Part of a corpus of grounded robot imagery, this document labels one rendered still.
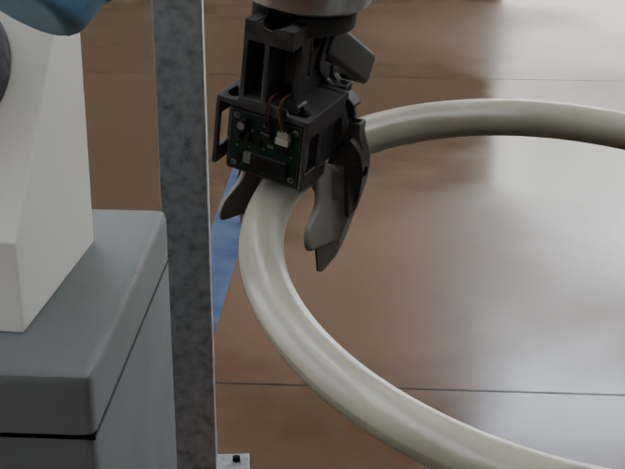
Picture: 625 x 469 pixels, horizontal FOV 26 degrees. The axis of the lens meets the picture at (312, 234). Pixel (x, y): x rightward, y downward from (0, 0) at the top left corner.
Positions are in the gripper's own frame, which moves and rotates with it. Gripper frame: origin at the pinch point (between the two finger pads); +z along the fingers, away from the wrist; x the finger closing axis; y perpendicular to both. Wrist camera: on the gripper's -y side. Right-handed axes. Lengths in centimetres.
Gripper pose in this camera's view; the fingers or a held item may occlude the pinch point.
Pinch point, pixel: (292, 238)
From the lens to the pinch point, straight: 102.5
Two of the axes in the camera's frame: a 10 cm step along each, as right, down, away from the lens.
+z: -1.0, 8.5, 5.2
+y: -4.5, 4.2, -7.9
